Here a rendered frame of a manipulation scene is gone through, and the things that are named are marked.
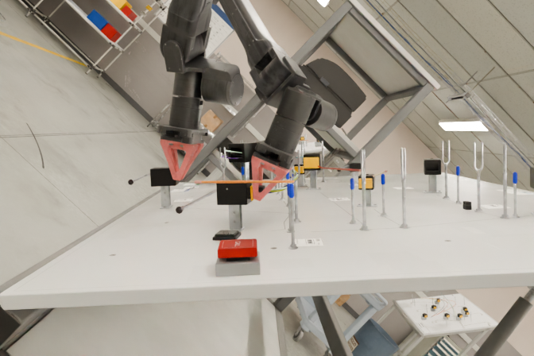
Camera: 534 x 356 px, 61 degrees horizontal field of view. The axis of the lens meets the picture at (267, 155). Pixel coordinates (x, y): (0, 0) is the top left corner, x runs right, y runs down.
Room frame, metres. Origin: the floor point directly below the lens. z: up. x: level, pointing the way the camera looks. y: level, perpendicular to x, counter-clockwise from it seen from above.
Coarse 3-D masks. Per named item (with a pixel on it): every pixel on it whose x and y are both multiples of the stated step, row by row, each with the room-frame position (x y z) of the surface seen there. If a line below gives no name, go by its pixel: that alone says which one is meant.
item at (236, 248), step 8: (224, 240) 0.60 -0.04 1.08; (232, 240) 0.60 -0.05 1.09; (240, 240) 0.60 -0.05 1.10; (248, 240) 0.60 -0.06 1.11; (256, 240) 0.60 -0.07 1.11; (224, 248) 0.56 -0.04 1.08; (232, 248) 0.56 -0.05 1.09; (240, 248) 0.56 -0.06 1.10; (248, 248) 0.56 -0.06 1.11; (256, 248) 0.56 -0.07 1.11; (224, 256) 0.56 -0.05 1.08; (232, 256) 0.56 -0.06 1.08; (240, 256) 0.56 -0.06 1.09; (248, 256) 0.56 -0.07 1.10; (256, 256) 0.56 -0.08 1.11
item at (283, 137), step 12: (276, 120) 0.78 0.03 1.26; (288, 120) 0.77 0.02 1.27; (276, 132) 0.78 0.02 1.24; (288, 132) 0.77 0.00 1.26; (300, 132) 0.79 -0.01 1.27; (264, 144) 0.77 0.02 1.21; (276, 144) 0.78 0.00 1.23; (288, 144) 0.78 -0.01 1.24; (276, 156) 0.80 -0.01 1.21; (288, 156) 0.75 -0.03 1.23
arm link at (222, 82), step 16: (176, 48) 0.75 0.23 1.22; (176, 64) 0.77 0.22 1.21; (192, 64) 0.79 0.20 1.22; (208, 64) 0.79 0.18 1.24; (224, 64) 0.79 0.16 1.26; (208, 80) 0.78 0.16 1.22; (224, 80) 0.77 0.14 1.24; (240, 80) 0.80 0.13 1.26; (208, 96) 0.79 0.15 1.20; (224, 96) 0.78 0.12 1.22; (240, 96) 0.81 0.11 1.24
